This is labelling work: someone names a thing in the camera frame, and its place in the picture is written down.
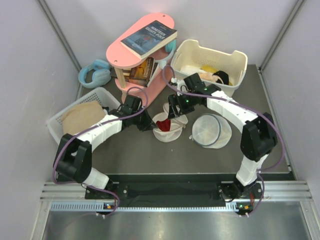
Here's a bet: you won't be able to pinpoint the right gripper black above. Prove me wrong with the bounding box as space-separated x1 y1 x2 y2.
168 91 197 121

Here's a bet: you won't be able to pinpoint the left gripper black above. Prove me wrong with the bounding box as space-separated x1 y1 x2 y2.
131 106 158 132

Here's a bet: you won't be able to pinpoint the beige trim mesh laundry bag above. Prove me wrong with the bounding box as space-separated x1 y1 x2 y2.
152 102 188 143

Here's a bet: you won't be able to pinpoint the red bra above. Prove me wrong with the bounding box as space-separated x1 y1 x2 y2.
156 118 171 132

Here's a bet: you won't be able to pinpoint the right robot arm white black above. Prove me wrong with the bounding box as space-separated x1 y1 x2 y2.
167 73 278 198

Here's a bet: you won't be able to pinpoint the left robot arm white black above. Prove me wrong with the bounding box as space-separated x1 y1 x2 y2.
52 94 158 199

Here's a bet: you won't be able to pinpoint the grey trim mesh laundry bag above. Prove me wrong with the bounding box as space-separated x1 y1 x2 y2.
189 113 232 149

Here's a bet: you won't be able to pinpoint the cream plastic laundry basket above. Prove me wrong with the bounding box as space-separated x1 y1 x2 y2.
170 39 248 97

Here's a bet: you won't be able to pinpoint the brown orange book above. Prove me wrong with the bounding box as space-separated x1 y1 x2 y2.
125 57 158 88

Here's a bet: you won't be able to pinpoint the blue headphones on floor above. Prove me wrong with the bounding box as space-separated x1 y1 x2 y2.
78 59 112 89

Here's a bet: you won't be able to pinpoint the clothes pile in cream basket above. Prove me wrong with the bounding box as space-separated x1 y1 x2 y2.
180 65 233 86

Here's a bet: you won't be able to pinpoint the beige folded cloth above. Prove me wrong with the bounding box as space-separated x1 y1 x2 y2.
61 100 106 135

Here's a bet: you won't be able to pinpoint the pink two-tier shelf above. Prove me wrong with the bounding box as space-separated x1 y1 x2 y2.
105 12 176 108

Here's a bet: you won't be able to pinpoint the dark blue paperback book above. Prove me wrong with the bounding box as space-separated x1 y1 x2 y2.
120 20 178 60

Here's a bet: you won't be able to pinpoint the white plastic perforated basket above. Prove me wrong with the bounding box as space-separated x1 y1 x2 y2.
47 87 120 143

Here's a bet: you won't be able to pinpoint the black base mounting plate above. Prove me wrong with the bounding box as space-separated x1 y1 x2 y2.
84 172 266 201

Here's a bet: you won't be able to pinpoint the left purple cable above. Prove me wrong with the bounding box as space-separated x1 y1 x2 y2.
51 86 150 219

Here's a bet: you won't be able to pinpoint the purple cable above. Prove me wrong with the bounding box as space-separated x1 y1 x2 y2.
51 86 150 219
162 64 286 219

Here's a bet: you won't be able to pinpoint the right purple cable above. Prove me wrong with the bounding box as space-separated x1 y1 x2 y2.
162 64 286 219

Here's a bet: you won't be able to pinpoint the grey slotted cable duct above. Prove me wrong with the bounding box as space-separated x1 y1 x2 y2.
50 201 249 213

